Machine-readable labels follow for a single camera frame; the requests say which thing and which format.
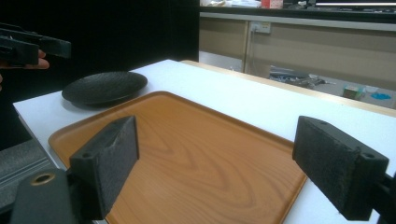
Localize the blue flat object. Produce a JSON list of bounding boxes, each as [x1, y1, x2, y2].
[[370, 91, 392, 102]]

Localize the bundle of cables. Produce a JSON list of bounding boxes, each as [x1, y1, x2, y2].
[[269, 72, 329, 91]]

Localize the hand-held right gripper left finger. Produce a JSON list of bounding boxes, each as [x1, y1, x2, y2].
[[68, 115, 140, 220]]

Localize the wooden tray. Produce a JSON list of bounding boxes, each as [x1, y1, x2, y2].
[[48, 91, 308, 224]]

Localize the black curtain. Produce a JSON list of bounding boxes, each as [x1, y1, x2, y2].
[[0, 0, 200, 150]]

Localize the small green box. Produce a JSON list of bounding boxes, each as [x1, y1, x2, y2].
[[342, 85, 365, 101]]

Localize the white papers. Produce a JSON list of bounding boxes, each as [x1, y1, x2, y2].
[[200, 0, 262, 8]]

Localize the black ribbed plate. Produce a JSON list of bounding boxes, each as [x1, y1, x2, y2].
[[61, 71, 149, 106]]

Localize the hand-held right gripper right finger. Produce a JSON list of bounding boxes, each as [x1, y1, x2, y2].
[[291, 115, 390, 222]]

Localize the grey ribbed panel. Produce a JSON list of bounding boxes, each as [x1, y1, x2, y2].
[[0, 138, 61, 213]]

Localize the dark counter shelf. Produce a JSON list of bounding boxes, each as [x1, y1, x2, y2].
[[199, 5, 396, 25]]

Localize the red box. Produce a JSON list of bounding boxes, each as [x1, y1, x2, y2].
[[261, 0, 284, 9]]

